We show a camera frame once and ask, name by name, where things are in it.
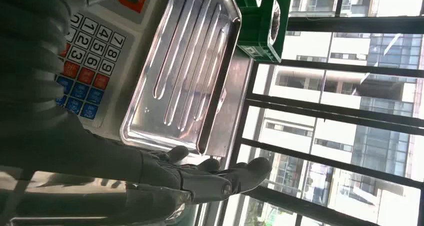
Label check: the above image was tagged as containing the white electronic scale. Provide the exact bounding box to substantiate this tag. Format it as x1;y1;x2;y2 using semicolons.
54;0;176;142

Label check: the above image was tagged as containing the stainless steel scale tray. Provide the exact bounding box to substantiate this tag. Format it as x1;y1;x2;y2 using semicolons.
119;0;243;156

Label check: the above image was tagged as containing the green crate with wrapped coils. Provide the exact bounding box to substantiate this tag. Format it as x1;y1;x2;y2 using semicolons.
230;0;294;65

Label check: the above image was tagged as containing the white wrapped wire coil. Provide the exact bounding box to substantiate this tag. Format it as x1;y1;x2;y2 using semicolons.
269;0;283;43

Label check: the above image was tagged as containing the black window frame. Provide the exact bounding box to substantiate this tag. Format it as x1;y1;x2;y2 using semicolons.
228;0;424;226

